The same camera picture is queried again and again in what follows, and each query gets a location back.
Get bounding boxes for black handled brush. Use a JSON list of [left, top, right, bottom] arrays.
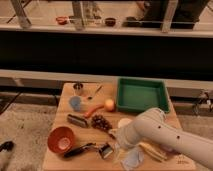
[[63, 143, 96, 158]]

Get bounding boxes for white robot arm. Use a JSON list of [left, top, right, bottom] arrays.
[[115, 108, 213, 170]]

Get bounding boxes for white plastic cup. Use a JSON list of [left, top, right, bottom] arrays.
[[117, 118, 132, 128]]

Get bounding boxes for blue plastic cup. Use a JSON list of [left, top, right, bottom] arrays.
[[69, 96, 81, 111]]

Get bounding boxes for bunch of dark grapes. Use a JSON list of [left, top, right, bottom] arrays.
[[91, 115, 112, 132]]

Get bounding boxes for yellow peach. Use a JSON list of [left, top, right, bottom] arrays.
[[104, 99, 115, 111]]

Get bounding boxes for light blue cloth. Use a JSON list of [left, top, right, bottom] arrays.
[[121, 147, 144, 171]]

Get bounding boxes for orange carrot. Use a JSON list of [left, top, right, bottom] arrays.
[[83, 105, 104, 118]]

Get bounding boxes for wooden table board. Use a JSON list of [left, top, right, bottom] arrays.
[[42, 83, 196, 171]]

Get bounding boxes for green plastic tray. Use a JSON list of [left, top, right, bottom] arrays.
[[116, 78, 170, 113]]

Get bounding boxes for metal spoon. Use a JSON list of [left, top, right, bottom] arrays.
[[87, 85, 103, 100]]

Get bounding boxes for orange bowl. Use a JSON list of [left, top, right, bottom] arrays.
[[47, 126, 75, 154]]

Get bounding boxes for dark bowl in background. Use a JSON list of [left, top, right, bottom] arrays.
[[104, 17, 116, 27]]

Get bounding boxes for red bowl in background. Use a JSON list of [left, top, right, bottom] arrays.
[[56, 16, 69, 25]]

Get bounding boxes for wooden handled utensils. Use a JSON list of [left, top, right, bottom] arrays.
[[140, 142, 167, 162]]

